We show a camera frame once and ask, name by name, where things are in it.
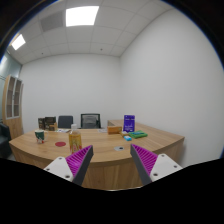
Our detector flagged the tall dark brown box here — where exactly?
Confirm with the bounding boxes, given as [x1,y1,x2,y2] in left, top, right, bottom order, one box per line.
[37,117,46,131]

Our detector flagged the black mesh office chair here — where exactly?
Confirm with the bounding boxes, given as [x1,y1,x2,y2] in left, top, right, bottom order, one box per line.
[80,113,102,130]

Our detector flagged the green flat pack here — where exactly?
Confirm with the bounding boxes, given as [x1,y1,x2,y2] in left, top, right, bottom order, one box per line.
[128,130,149,140]

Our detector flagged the white ceiling light panel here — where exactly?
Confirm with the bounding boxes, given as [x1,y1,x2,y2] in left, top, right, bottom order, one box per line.
[65,5,100,28]
[11,33,27,51]

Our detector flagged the grey ceiling air vent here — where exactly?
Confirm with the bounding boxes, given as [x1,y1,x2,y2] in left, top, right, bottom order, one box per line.
[40,10,65,33]

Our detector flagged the wooden shelf unit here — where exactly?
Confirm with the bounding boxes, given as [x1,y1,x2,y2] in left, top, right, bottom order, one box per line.
[2,74,25,140]

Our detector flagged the small wooden box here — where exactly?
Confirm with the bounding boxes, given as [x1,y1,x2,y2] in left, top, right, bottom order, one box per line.
[107,125,123,135]

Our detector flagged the dark upholstered office chair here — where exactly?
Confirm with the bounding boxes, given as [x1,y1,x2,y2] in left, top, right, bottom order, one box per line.
[57,115,74,130]

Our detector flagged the yellow tea drink bottle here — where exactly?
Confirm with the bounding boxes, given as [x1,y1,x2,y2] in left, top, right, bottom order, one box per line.
[68,123,83,154]

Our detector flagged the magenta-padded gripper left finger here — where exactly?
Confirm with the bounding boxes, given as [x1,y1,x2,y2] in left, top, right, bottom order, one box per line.
[43,144,95,187]

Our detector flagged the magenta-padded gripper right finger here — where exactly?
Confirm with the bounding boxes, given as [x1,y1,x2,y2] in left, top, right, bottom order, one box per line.
[130,143,184,186]

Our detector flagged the purple upright box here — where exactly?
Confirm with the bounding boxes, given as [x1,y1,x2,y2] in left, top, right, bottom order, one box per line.
[122,114,136,133]

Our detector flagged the dark brown flat box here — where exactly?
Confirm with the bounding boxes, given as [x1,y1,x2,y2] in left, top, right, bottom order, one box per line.
[44,116,57,125]

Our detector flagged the green mug with red print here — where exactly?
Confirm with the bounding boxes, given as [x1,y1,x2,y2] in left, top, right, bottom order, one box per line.
[34,129,49,145]

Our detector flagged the black sofa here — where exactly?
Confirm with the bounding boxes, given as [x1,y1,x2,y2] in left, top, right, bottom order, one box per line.
[0,122,13,160]

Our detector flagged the dark box with tan side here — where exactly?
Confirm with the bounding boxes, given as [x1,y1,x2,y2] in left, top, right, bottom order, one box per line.
[45,122,59,132]

